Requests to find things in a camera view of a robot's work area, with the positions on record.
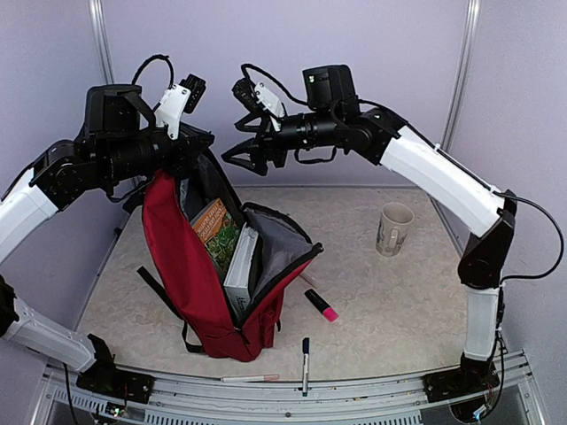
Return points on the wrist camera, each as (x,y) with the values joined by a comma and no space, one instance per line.
(182,98)
(259,99)

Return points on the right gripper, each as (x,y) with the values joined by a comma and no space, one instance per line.
(252,148)

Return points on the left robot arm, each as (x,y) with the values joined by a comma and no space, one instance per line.
(122,137)

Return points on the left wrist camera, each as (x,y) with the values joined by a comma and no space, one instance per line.
(182,98)

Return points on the pink highlighter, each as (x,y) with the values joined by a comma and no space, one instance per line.
(322,306)

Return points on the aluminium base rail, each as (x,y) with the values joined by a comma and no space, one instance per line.
(185,399)

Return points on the white pen on rail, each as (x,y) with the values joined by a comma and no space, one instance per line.
(251,378)

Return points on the right frame post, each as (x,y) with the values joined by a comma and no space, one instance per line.
(462,74)

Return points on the white book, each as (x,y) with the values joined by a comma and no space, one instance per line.
(242,276)

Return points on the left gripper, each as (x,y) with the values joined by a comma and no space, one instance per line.
(190,147)

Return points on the frame post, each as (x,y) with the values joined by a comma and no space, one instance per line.
(462,74)
(97,18)

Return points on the blue capped marker pen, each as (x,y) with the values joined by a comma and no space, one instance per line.
(305,366)

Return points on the cream ceramic mug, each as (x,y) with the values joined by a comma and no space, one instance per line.
(395,220)

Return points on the orange comic book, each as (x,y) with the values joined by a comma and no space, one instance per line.
(219,233)

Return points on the left frame post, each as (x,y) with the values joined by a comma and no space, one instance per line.
(97,18)

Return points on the red student backpack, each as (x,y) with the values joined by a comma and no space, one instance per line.
(191,227)

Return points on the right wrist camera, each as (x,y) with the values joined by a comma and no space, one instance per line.
(259,99)

